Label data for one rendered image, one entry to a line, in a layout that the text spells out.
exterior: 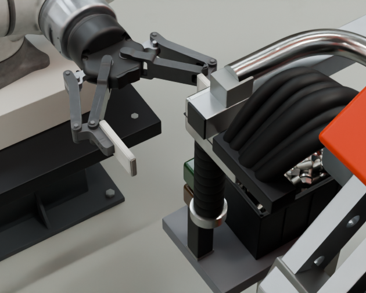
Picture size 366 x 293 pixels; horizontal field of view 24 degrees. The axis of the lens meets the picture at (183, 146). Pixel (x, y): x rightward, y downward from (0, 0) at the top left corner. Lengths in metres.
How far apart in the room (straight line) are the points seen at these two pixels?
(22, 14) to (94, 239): 0.88
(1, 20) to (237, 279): 0.53
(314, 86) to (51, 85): 0.99
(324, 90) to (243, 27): 1.64
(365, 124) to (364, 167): 0.03
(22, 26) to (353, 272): 0.62
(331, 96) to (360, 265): 0.15
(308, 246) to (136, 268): 1.19
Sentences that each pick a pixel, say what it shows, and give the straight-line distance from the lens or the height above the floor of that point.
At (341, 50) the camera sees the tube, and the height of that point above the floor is 1.00.
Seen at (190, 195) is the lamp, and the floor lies 0.61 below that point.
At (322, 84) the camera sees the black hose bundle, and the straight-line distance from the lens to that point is 0.74.
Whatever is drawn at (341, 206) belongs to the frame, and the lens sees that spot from 0.67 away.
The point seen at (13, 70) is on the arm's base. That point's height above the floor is 0.41.
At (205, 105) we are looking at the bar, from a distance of 0.80.
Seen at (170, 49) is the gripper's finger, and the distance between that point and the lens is 1.06.
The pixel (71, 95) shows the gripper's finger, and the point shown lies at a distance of 1.01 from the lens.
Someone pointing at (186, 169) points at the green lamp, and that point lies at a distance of 1.17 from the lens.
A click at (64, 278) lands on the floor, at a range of 1.85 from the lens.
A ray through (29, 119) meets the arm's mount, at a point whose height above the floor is 0.35.
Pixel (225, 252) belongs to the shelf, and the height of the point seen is 0.45.
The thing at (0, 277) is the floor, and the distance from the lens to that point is 1.88.
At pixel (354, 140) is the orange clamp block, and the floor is 1.13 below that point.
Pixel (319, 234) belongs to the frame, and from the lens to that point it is 0.68.
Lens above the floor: 1.56
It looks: 50 degrees down
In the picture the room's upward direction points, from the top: straight up
